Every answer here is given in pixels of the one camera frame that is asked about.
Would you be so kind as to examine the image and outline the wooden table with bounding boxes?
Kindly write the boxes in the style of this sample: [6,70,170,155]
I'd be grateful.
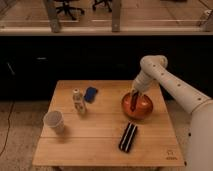
[33,80,184,167]

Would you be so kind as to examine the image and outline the white paper cup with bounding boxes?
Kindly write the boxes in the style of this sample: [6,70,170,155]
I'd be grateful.
[43,111,65,134]

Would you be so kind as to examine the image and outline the black office chair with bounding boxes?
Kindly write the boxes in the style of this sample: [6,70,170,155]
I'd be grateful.
[54,0,85,20]
[92,0,113,13]

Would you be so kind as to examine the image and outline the clear plastic bottle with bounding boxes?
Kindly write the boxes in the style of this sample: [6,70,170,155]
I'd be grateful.
[73,89,86,114]

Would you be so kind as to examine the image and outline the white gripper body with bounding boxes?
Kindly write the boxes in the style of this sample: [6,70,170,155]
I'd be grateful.
[131,77,149,94]

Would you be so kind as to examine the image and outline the black floor cable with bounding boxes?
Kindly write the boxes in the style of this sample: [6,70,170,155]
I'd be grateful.
[0,99,16,159]

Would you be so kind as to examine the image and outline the blue cloth object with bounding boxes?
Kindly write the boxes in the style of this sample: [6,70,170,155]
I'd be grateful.
[84,87,98,103]

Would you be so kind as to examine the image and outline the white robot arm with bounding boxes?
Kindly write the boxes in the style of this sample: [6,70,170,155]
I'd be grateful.
[132,55,213,171]

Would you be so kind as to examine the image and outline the orange ceramic bowl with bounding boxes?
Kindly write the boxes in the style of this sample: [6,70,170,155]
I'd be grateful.
[121,93,153,120]

